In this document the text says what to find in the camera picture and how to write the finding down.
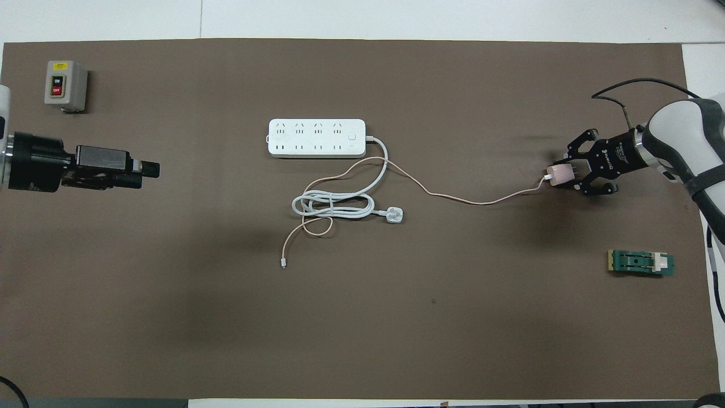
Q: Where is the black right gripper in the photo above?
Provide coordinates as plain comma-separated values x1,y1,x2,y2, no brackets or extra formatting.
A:
565,128,650,198

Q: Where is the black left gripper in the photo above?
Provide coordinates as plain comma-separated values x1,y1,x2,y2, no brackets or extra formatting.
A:
8,131,161,193

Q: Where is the pink charger adapter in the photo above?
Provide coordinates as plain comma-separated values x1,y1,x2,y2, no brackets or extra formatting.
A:
545,164,582,188

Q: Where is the pink charging cable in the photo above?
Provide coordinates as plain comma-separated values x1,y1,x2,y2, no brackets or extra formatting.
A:
280,157,551,269

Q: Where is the white power strip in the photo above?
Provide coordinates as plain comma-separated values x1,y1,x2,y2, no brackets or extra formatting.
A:
266,118,368,160

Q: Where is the grey on-off button box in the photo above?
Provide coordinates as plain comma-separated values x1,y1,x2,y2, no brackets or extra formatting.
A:
44,59,89,113

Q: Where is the brown table mat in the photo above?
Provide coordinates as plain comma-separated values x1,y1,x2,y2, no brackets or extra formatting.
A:
0,37,721,401

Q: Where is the green knife switch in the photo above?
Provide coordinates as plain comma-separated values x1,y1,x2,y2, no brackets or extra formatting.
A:
608,249,676,279

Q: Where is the white cord with plug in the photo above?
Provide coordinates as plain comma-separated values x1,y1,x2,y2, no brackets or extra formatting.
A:
292,135,405,225

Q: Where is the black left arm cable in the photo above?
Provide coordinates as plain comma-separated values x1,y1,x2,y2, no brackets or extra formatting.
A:
0,375,30,408

